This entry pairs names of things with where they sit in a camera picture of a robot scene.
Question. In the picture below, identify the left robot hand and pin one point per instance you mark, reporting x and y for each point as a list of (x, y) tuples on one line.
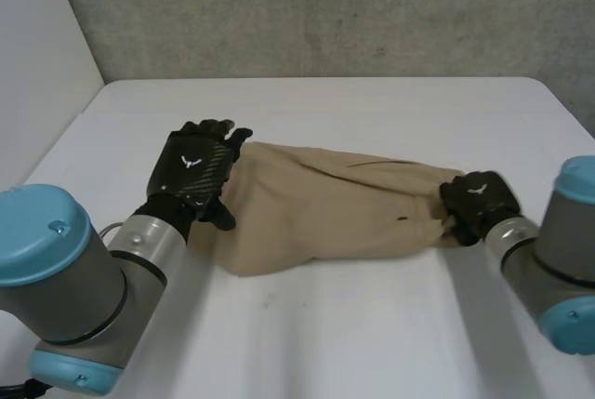
[(195, 171)]

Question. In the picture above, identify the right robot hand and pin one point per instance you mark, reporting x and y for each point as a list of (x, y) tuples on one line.
[(479, 199)]

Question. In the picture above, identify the beige shorts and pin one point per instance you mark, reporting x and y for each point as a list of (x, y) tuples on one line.
[(325, 217)]

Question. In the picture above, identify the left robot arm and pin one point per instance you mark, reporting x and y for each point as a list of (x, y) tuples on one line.
[(79, 278)]

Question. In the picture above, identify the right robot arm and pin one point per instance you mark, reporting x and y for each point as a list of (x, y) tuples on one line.
[(548, 250)]

